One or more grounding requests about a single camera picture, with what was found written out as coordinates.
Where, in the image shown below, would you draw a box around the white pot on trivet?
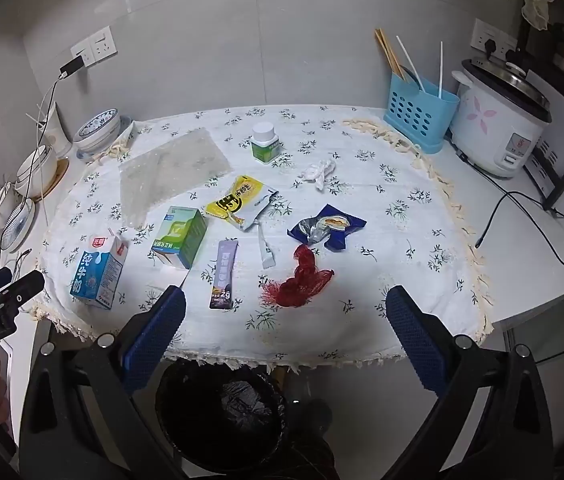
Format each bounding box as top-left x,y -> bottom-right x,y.
14,144 -> 58,198

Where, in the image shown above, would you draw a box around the white green pill bottle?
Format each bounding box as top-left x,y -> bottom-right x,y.
250,122 -> 281,164

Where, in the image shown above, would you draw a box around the blue white milk carton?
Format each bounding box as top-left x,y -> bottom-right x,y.
69,234 -> 128,310

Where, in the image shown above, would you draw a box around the black power cable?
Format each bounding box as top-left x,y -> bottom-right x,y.
453,146 -> 564,267

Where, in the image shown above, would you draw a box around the black charger plug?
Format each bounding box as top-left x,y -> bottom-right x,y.
58,55 -> 84,80

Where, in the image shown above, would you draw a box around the white rice cooker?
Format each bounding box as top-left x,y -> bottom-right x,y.
449,58 -> 552,179

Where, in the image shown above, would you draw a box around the blue utensil holder basket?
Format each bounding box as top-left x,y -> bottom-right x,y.
384,70 -> 460,154

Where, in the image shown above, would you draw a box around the white tissue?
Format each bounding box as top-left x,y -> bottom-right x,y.
298,159 -> 336,192

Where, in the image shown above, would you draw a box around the white wall socket right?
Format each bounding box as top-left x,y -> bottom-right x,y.
470,18 -> 517,61

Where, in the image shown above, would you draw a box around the green white medicine box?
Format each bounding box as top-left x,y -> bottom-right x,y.
151,206 -> 207,270

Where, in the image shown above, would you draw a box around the white paper cup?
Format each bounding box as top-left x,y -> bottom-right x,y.
43,103 -> 73,158

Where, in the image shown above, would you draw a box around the black bagged trash bin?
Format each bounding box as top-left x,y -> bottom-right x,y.
155,361 -> 338,479

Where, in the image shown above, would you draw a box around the white wall socket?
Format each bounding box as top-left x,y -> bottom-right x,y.
70,26 -> 117,67
470,18 -> 517,61

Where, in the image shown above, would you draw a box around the purple coffee sachet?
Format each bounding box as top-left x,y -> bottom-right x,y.
209,240 -> 239,310

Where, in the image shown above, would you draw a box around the blue white porcelain bowl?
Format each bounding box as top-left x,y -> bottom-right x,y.
74,108 -> 120,152

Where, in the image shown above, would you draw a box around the clear bubble wrap sheet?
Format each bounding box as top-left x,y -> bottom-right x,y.
120,128 -> 232,228

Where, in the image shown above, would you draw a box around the yellow grey snack wrapper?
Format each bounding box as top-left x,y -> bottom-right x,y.
204,176 -> 278,232

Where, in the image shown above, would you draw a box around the blue cookie wrapper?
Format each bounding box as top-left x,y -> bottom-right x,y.
288,205 -> 367,252

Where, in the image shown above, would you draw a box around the white floral tablecloth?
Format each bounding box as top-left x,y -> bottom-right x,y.
29,105 -> 491,367

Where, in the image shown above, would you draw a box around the white wall socket left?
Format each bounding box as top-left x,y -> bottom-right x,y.
70,26 -> 117,67

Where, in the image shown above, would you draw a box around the red mesh net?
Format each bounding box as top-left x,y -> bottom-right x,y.
261,245 -> 334,308

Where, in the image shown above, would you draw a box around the white straw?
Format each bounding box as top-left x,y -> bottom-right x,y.
396,35 -> 425,91
437,40 -> 444,100

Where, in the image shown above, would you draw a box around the blue striped plate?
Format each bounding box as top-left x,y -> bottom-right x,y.
0,198 -> 36,252

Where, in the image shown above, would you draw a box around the torn white wrapper strip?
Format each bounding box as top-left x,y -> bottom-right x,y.
256,221 -> 276,270

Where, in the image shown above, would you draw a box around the wooden chopsticks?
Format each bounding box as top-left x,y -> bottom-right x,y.
374,28 -> 406,81

